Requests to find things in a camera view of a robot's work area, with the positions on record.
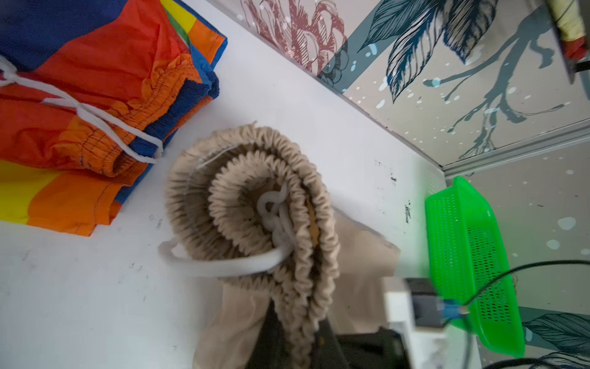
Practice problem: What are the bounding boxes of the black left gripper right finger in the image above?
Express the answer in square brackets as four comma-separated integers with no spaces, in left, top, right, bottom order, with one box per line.
[313,318,350,369]

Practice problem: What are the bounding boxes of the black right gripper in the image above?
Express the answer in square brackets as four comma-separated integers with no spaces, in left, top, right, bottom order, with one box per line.
[336,327,410,369]

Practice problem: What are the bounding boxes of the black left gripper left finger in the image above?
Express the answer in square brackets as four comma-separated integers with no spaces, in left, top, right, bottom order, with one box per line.
[245,301,288,369]

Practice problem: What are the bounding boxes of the beige shorts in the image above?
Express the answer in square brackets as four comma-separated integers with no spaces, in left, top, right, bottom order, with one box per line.
[165,125,400,368]

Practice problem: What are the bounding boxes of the rainbow striped shorts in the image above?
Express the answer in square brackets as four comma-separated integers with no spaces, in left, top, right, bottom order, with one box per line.
[1,1,227,236]

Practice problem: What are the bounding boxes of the green plastic tray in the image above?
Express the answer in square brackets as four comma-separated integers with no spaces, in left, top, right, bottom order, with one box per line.
[426,177,525,358]

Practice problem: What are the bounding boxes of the red cassava chips bag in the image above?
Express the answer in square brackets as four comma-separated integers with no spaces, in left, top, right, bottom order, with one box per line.
[546,0,588,62]

